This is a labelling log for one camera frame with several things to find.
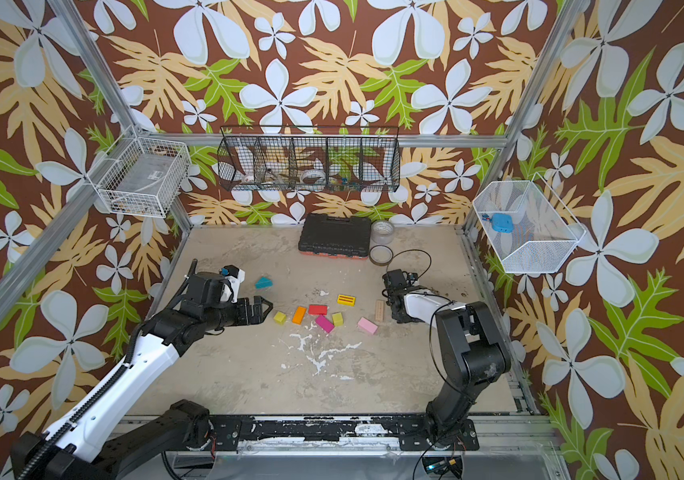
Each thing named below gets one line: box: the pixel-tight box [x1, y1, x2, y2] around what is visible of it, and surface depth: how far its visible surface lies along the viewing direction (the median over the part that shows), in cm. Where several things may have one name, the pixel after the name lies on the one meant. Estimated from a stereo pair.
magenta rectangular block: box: [316, 314, 335, 333], surface depth 96 cm
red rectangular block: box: [308, 304, 328, 315], surface depth 99 cm
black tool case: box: [298, 214, 371, 259], surface depth 116 cm
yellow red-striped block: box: [337, 294, 356, 307], surface depth 100 cm
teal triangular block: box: [255, 276, 273, 289], surface depth 104 cm
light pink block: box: [357, 317, 378, 335], surface depth 95 cm
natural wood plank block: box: [375, 300, 385, 323], surface depth 97 cm
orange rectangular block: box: [292, 306, 307, 325], surface depth 98 cm
